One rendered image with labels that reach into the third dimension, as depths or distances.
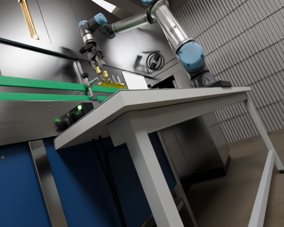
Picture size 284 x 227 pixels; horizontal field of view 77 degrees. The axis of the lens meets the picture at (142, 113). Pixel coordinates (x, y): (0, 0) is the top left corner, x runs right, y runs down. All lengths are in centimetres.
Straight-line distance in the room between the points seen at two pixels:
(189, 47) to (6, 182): 86
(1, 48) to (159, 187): 96
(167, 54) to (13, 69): 162
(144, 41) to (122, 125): 205
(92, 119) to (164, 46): 191
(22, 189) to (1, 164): 8
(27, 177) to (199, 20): 407
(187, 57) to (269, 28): 303
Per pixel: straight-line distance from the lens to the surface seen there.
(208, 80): 105
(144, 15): 131
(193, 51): 95
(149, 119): 45
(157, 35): 236
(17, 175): 57
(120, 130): 43
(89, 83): 81
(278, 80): 378
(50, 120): 63
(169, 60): 221
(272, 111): 380
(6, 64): 108
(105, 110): 39
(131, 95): 37
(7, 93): 64
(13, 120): 59
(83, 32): 134
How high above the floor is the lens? 64
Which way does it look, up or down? 9 degrees up
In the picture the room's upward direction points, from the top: 22 degrees counter-clockwise
